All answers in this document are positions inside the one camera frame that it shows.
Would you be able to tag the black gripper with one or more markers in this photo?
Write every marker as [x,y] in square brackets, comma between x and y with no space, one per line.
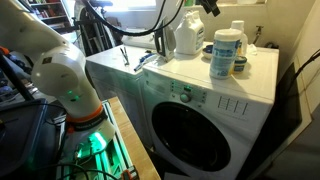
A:
[215,10]

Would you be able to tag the white detergent jug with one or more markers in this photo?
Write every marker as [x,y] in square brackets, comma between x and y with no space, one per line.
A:
[190,34]

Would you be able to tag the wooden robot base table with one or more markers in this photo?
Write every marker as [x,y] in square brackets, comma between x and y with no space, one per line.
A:
[124,158]

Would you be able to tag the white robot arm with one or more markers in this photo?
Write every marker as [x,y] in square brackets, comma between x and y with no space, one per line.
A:
[58,71]

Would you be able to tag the white wipes canister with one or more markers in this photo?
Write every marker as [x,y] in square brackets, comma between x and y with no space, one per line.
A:
[224,52]

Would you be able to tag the dark blue small bowl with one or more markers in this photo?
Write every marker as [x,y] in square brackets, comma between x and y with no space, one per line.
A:
[207,51]

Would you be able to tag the grey clothes iron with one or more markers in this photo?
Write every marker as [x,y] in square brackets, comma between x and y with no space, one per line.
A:
[164,39]

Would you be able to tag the small blue lidded jar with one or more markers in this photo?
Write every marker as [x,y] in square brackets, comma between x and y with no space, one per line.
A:
[239,64]

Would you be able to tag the white folded cloth box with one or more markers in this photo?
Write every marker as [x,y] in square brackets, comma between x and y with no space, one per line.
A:
[146,41]

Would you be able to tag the blue white toothbrush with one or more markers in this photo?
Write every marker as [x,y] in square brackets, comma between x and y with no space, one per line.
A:
[144,60]

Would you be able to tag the dark metal tweezers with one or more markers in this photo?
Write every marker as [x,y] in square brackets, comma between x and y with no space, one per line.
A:
[124,53]

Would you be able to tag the white dryer appliance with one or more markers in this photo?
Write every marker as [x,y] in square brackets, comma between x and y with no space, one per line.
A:
[111,78]

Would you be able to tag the white front-load washing machine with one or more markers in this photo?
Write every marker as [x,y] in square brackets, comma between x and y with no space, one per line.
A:
[206,127]

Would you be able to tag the bookshelf with books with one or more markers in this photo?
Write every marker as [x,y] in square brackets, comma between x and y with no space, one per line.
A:
[53,14]

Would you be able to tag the dark laptop computer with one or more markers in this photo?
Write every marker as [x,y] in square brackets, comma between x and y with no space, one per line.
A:
[20,136]

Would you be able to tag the wall water tap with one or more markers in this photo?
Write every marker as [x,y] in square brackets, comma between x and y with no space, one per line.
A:
[257,34]

